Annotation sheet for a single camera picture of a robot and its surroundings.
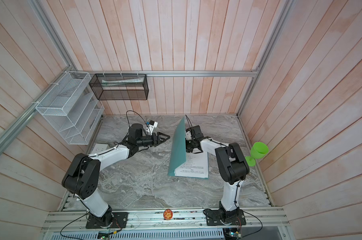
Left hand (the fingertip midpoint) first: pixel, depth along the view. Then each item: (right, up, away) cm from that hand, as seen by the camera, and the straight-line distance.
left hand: (168, 141), depth 84 cm
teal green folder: (+5, -9, -2) cm, 10 cm away
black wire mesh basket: (-36, +37, +21) cm, 56 cm away
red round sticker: (+1, -37, -9) cm, 38 cm away
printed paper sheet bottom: (+17, -16, +8) cm, 25 cm away
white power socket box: (-47, -6, +14) cm, 50 cm away
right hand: (+5, -4, +12) cm, 13 cm away
